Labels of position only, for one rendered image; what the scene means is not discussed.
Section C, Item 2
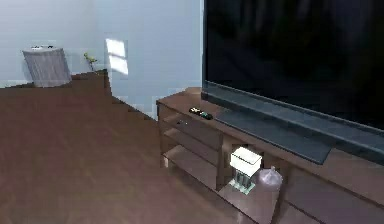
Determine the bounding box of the black remote control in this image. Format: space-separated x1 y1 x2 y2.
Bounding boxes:
188 106 214 121

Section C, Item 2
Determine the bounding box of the brown wooden television stand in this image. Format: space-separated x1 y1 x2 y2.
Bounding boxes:
155 87 384 224

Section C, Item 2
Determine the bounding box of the white shade table lamp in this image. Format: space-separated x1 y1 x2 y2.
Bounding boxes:
228 146 263 196

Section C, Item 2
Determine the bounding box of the black television set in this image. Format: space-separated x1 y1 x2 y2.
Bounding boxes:
200 0 384 167

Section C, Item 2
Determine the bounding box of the green house plant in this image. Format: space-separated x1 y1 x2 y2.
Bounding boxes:
83 51 99 73

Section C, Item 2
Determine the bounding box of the grey waste bin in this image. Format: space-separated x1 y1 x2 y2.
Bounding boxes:
21 45 73 89

